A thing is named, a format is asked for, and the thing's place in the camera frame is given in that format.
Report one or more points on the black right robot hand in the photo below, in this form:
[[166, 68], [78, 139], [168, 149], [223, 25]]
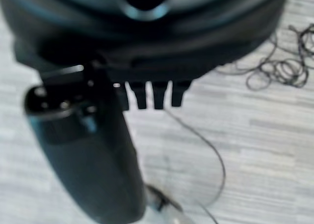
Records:
[[152, 37]]

